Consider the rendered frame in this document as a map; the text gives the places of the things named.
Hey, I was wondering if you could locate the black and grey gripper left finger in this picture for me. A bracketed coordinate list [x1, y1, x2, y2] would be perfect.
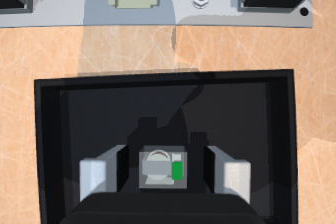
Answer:
[80, 145, 129, 202]

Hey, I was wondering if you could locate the grey relay panel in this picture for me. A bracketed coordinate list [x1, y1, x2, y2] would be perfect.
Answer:
[0, 0, 313, 28]

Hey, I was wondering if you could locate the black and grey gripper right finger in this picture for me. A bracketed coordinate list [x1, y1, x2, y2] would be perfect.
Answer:
[203, 146, 251, 205]

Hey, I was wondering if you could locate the black parts tray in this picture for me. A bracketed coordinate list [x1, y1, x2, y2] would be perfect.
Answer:
[34, 69, 299, 224]

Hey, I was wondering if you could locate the grey relay with green button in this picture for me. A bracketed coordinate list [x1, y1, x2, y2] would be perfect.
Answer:
[139, 145, 187, 189]

